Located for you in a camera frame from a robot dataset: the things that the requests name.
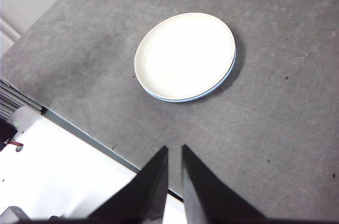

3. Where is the white round plate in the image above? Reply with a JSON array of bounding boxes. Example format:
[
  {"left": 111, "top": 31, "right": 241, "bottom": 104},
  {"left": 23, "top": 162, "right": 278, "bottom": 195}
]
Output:
[{"left": 133, "top": 12, "right": 236, "bottom": 101}]

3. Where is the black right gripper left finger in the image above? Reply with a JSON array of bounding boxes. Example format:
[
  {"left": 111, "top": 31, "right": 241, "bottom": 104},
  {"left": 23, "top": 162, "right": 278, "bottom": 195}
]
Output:
[{"left": 90, "top": 146, "right": 169, "bottom": 221}]

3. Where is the white device with green light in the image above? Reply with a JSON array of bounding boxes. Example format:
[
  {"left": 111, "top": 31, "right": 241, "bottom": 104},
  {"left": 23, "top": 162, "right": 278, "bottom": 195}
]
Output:
[{"left": 7, "top": 106, "right": 41, "bottom": 136}]

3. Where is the grey ribbed metal panel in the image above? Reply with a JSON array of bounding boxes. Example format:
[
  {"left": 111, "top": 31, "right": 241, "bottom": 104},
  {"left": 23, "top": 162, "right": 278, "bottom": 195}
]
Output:
[{"left": 0, "top": 77, "right": 43, "bottom": 120}]

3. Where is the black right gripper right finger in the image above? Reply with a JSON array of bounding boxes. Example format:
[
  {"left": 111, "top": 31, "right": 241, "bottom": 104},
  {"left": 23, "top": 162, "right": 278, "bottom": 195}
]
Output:
[{"left": 181, "top": 144, "right": 265, "bottom": 221}]

